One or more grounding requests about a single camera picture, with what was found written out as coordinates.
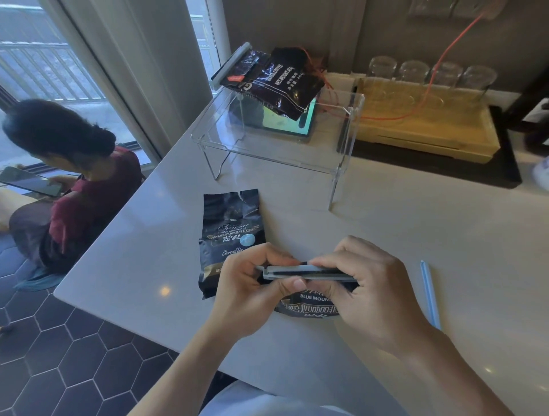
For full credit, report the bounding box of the person's right hand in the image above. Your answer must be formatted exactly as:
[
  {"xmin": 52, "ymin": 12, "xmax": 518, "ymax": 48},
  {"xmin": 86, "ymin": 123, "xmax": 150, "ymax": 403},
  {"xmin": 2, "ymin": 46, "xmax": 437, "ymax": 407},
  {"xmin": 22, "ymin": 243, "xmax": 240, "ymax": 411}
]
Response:
[{"xmin": 296, "ymin": 235, "xmax": 431, "ymax": 357}]

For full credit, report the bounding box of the person's left hand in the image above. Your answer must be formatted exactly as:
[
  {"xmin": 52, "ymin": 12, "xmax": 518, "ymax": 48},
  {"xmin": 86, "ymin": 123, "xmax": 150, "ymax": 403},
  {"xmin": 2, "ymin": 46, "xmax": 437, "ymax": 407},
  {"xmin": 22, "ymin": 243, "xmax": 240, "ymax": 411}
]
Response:
[{"xmin": 214, "ymin": 243, "xmax": 308, "ymax": 333}]

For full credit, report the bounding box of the grey bag sealing clip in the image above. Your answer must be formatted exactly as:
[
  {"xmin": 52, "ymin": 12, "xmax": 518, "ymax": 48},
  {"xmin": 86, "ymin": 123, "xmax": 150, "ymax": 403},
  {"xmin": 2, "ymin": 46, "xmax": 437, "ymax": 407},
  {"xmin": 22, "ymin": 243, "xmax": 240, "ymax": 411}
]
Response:
[
  {"xmin": 210, "ymin": 41, "xmax": 253, "ymax": 85},
  {"xmin": 256, "ymin": 263, "xmax": 359, "ymax": 284}
]

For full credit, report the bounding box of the black coffee bag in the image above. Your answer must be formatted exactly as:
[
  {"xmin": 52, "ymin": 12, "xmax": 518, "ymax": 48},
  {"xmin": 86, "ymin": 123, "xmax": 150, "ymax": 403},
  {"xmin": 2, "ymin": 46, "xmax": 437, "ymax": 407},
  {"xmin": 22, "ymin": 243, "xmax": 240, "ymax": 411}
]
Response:
[
  {"xmin": 214, "ymin": 46, "xmax": 327, "ymax": 122},
  {"xmin": 198, "ymin": 189, "xmax": 267, "ymax": 301},
  {"xmin": 257, "ymin": 261, "xmax": 360, "ymax": 320}
]

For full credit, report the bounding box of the person's right forearm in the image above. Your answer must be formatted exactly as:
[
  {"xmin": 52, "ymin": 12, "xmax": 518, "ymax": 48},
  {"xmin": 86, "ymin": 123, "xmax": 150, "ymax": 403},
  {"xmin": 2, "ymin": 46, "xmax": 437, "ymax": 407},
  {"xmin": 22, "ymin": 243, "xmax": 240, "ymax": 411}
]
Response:
[{"xmin": 395, "ymin": 323, "xmax": 515, "ymax": 416}]

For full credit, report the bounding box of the person's left forearm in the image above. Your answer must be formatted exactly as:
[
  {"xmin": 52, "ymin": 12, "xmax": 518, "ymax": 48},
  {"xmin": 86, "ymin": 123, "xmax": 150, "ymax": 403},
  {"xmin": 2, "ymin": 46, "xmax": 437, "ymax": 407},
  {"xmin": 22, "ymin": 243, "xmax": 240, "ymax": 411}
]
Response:
[{"xmin": 128, "ymin": 319, "xmax": 234, "ymax": 416}]

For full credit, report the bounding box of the light blue clip rod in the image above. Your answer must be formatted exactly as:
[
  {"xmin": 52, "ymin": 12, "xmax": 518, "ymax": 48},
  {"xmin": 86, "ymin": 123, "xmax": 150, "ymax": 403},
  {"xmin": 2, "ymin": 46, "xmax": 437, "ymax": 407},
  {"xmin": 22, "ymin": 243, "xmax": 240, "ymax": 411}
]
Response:
[{"xmin": 419, "ymin": 259, "xmax": 443, "ymax": 331}]

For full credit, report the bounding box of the person's white clothing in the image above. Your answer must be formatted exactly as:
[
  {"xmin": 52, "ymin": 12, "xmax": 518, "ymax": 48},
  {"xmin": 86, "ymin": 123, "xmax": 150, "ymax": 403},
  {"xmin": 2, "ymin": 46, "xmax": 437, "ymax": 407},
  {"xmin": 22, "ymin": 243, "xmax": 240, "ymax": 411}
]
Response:
[{"xmin": 201, "ymin": 379, "xmax": 357, "ymax": 416}]

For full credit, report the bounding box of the clear acrylic shelf riser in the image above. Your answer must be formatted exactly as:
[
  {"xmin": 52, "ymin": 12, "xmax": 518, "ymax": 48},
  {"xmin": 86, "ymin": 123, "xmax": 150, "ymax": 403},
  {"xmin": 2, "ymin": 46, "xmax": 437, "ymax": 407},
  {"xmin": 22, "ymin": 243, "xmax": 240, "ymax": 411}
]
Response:
[{"xmin": 191, "ymin": 73, "xmax": 366, "ymax": 211}]

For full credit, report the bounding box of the wooden tray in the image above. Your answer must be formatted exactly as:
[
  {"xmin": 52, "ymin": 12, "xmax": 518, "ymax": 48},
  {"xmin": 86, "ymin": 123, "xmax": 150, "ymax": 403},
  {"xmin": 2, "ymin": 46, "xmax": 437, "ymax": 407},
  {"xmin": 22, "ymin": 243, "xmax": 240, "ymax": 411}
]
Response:
[{"xmin": 325, "ymin": 72, "xmax": 502, "ymax": 164}]

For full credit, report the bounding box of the black mat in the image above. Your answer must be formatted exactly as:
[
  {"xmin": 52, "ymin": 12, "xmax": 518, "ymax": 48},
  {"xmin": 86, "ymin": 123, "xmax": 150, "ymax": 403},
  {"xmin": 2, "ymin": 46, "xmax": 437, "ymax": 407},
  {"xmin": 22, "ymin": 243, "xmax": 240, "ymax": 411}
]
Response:
[{"xmin": 338, "ymin": 104, "xmax": 523, "ymax": 190}]

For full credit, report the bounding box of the clear drinking glass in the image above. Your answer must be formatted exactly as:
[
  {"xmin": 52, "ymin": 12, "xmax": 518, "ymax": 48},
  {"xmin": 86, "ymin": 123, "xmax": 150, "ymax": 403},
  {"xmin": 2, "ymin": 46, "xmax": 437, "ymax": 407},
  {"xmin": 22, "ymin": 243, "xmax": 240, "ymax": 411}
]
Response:
[
  {"xmin": 431, "ymin": 62, "xmax": 464, "ymax": 89},
  {"xmin": 368, "ymin": 56, "xmax": 398, "ymax": 81},
  {"xmin": 461, "ymin": 65, "xmax": 498, "ymax": 94},
  {"xmin": 398, "ymin": 60, "xmax": 430, "ymax": 85}
]

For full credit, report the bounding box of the white rounded object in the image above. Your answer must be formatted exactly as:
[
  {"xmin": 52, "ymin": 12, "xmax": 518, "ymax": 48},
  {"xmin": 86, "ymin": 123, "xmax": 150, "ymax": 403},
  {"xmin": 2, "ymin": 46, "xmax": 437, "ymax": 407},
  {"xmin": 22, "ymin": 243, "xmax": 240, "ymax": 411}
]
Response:
[{"xmin": 532, "ymin": 155, "xmax": 549, "ymax": 192}]

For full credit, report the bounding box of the dark appliance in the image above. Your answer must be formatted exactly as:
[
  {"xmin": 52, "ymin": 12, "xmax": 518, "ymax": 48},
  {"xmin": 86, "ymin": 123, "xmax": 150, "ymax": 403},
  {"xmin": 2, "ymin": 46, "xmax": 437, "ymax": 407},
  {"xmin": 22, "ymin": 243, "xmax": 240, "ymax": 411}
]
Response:
[{"xmin": 505, "ymin": 78, "xmax": 549, "ymax": 156}]

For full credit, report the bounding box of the white balcony railing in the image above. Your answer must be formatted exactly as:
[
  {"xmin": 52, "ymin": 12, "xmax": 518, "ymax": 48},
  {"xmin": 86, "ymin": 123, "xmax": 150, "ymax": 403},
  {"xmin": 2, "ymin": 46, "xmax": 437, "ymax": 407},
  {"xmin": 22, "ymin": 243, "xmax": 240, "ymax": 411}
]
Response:
[{"xmin": 0, "ymin": 41, "xmax": 108, "ymax": 103}]

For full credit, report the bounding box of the orange cable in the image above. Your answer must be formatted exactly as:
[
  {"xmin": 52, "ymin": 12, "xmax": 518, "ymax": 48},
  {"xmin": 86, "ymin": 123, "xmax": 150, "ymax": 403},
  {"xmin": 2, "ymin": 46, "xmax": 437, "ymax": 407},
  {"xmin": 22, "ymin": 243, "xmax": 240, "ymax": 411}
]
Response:
[{"xmin": 302, "ymin": 11, "xmax": 490, "ymax": 123}]

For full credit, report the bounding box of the wall socket plate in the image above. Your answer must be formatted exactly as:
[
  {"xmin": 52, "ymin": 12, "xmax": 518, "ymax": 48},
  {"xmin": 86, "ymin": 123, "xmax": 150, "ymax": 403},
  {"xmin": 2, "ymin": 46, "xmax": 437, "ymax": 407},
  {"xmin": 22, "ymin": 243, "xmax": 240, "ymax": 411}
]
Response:
[{"xmin": 407, "ymin": 0, "xmax": 508, "ymax": 20}]

